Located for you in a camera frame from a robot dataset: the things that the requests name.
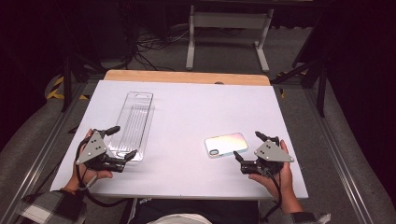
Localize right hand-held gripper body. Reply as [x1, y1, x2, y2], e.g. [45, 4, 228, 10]
[240, 139, 295, 179]

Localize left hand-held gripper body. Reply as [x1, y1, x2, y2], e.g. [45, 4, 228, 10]
[75, 130, 127, 174]

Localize smartphone with iridescent case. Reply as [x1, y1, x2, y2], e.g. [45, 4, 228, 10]
[204, 132, 249, 159]

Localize clear plastic packaging tray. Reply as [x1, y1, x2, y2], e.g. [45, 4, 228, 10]
[108, 91, 156, 162]

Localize person's left hand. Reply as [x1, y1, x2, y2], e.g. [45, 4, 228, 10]
[64, 129, 114, 192]

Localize person's right hand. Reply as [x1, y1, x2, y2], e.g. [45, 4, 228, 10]
[247, 139, 301, 205]

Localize white table board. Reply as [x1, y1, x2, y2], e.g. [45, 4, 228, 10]
[49, 79, 309, 201]

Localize black tripod stand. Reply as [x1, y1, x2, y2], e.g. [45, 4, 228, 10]
[60, 52, 107, 114]

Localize yellow black hazard tape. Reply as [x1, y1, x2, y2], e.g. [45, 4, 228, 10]
[46, 76, 92, 101]

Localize person's black clothed lap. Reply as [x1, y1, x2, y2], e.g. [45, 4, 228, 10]
[120, 197, 262, 224]

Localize black metal stand legs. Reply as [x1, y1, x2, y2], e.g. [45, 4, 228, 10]
[270, 55, 329, 119]

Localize right hand-held gripper black cable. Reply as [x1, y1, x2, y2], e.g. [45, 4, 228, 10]
[261, 169, 284, 224]

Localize hand-held gripper black cable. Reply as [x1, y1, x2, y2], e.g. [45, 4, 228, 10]
[261, 169, 284, 224]
[74, 136, 134, 209]

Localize left hand-held gripper black cable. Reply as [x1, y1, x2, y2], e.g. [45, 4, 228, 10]
[74, 136, 134, 209]

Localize aluminium floor rail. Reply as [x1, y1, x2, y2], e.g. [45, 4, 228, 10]
[303, 88, 378, 224]
[0, 77, 92, 224]

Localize black floor cables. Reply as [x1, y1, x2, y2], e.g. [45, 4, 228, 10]
[124, 27, 194, 73]

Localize white metal stand frame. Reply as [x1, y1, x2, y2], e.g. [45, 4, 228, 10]
[185, 4, 276, 74]

